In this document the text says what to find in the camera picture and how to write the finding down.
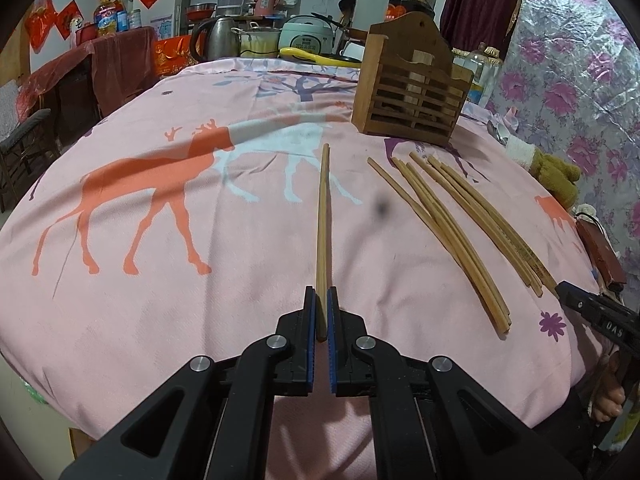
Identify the red cloth covered cabinet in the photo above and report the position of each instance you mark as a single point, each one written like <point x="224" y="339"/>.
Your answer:
<point x="115" y="65"/>

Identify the grey cushioned chair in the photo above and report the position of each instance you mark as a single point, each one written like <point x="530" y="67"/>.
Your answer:
<point x="25" y="135"/>

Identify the frying pan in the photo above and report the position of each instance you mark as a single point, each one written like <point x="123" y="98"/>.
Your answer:
<point x="330" y="21"/>

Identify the white cloth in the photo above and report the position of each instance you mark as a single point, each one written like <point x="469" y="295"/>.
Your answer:
<point x="520" y="150"/>

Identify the pink deer print tablecloth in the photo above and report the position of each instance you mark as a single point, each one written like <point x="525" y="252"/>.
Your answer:
<point x="175" y="285"/>

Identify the brown leather wallet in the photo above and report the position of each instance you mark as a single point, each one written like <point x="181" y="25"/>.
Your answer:
<point x="600" y="250"/>

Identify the metal spoon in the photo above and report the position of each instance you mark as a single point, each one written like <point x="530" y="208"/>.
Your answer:
<point x="497" y="131"/>

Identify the person's right hand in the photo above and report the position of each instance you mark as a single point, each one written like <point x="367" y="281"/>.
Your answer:
<point x="610" y="400"/>

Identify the yellow plastic ladle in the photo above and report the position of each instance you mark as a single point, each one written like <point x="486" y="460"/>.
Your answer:
<point x="310" y="55"/>

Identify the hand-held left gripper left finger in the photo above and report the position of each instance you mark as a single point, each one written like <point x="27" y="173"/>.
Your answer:
<point x="311" y="340"/>

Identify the red rimmed metal basin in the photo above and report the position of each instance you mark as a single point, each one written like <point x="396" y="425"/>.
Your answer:
<point x="201" y="10"/>

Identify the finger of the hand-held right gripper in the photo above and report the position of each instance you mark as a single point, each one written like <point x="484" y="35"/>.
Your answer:
<point x="580" y="301"/>

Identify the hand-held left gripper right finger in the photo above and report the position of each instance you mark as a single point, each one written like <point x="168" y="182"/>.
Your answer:
<point x="333" y="340"/>

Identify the floral plastic wall sheet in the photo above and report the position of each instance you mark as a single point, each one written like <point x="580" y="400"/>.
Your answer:
<point x="575" y="60"/>

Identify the stainless electric kettle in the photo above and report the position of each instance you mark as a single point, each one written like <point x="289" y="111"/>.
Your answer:
<point x="220" y="40"/>

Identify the pale rice cooker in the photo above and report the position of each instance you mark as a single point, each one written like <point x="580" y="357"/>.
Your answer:
<point x="306" y="35"/>

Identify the clear bottle with gold cap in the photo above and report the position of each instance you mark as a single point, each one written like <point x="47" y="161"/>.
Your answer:
<point x="482" y="72"/>

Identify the maroon curtain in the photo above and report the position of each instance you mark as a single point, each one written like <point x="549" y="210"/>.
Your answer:
<point x="480" y="0"/>

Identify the group of wooden chopsticks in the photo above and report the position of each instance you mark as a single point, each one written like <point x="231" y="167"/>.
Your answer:
<point x="445" y="227"/>

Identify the single bamboo chopstick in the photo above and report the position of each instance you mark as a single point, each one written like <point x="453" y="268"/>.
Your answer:
<point x="323" y="220"/>

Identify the dark soy sauce bottle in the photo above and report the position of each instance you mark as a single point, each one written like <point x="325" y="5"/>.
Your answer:
<point x="410" y="7"/>

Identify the red gift box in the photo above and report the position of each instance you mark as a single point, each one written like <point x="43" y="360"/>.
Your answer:
<point x="172" y="57"/>

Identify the cooking oil bottle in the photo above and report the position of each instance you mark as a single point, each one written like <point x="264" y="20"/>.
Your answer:
<point x="107" y="17"/>

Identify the steel pot with lid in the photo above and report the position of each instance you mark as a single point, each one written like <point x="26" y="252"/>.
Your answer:
<point x="257" y="40"/>

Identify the slatted wooden chopstick holder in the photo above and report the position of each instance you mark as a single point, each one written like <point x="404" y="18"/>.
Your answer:
<point x="400" y="105"/>

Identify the blue cans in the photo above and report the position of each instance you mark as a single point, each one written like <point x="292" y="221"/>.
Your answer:
<point x="131" y="20"/>

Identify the white refrigerator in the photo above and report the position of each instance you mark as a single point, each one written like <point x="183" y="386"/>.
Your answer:
<point x="162" y="15"/>

